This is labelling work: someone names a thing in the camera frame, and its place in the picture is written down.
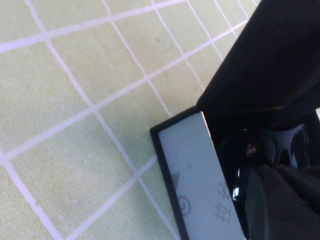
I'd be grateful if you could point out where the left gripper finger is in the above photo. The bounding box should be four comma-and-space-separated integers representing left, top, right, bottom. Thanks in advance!
262, 163, 320, 240

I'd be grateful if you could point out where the black printed glasses case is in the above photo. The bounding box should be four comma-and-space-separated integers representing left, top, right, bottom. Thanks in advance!
149, 0, 320, 240

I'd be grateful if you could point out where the green grid tablecloth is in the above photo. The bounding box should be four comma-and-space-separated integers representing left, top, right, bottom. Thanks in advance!
0, 0, 263, 240

